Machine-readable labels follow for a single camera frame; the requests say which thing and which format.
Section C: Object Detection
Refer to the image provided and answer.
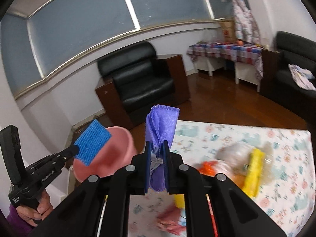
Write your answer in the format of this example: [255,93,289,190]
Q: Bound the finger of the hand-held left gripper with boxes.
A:
[51,119,112,166]

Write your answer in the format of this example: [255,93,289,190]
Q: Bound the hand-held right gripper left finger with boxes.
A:
[30,141,151,237]

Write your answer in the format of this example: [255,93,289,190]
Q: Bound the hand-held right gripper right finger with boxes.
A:
[162,140,287,237]

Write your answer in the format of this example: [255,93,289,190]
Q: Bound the pink plastic basin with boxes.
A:
[72,126,136,184]

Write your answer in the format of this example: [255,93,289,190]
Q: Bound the orange cloth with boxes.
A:
[197,161,218,176]

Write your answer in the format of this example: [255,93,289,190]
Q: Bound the purple cloth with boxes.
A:
[145,105,180,192]

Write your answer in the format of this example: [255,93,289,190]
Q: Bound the red packet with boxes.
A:
[157,204,188,235]

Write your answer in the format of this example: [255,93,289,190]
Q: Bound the person's left forearm purple sleeve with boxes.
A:
[5,202,34,237]

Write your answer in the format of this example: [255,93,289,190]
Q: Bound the person's left hand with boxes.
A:
[15,192,54,226]

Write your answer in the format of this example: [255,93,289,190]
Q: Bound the floral printed table cover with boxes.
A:
[128,120,313,237]

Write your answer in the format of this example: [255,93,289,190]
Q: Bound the crumpled clear plastic bag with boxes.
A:
[214,143,275,186]

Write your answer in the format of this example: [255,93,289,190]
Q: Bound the black leather armchair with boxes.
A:
[95,41,190,130]

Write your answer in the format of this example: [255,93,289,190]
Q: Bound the window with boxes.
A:
[0,0,235,97]

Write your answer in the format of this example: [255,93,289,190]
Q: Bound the white table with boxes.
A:
[195,55,262,92]

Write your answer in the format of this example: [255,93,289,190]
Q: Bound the plaid tablecloth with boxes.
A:
[186,42,264,79]

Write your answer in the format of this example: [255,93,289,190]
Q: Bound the white plastic bag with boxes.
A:
[202,28,223,44]

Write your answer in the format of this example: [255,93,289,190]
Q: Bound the cardboard box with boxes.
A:
[218,21,237,42]

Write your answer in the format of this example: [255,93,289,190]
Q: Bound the black sofa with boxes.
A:
[260,31,316,118]

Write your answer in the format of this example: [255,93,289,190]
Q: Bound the floral cloth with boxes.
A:
[288,64,316,91]

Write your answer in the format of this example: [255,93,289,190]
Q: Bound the hanging floral clothing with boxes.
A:
[232,0,261,45]

